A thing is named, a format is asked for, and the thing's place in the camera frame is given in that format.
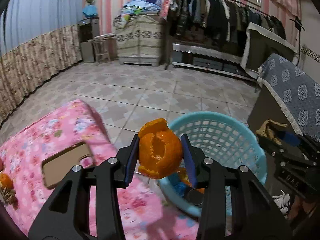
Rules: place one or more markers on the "brown phone case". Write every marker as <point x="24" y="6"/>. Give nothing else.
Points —
<point x="58" y="165"/>

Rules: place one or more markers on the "cloth covered chest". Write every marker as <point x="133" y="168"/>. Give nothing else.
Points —
<point x="140" y="40"/>

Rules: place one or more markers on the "pink floral tablecloth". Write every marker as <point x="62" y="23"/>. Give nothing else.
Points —
<point x="143" y="216"/>

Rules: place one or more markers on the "small orange fruit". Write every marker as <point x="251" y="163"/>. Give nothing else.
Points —
<point x="6" y="182"/>

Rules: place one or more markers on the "brown wrapper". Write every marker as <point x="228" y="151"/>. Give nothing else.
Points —
<point x="272" y="131"/>

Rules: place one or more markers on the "black ribbed cup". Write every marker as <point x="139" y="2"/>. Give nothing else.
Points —
<point x="194" y="197"/>

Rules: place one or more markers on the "water dispenser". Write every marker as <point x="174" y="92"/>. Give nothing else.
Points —
<point x="88" y="28"/>

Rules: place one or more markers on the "blue patterned sofa cover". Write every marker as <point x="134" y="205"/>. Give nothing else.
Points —
<point x="296" y="93"/>

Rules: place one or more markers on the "teal plastic basket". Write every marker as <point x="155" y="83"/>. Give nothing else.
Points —
<point x="222" y="138"/>

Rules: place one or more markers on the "blue plastic bag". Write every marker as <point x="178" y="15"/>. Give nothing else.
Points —
<point x="181" y="189"/>

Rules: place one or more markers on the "low tv stand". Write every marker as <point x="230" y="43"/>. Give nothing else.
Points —
<point x="209" y="60"/>

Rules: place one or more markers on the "clothes rack with garments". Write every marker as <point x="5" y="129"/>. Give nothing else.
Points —
<point x="217" y="24"/>

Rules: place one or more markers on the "pile of bedding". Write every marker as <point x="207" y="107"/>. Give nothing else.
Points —
<point x="136" y="7"/>

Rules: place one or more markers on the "blue floral curtain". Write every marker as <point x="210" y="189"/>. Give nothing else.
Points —
<point x="39" y="38"/>

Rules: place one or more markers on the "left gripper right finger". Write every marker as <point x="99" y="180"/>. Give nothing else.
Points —
<point x="236" y="205"/>

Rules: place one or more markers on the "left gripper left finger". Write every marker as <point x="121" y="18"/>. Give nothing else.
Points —
<point x="84" y="205"/>

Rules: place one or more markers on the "orange peel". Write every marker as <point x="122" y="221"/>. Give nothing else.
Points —
<point x="160" y="150"/>

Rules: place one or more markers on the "orange plastic bag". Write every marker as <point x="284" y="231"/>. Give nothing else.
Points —
<point x="183" y="176"/>

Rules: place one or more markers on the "small wooden stool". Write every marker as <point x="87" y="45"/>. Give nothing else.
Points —
<point x="105" y="47"/>

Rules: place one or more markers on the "blue covered plant pot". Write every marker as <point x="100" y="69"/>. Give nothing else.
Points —
<point x="90" y="10"/>

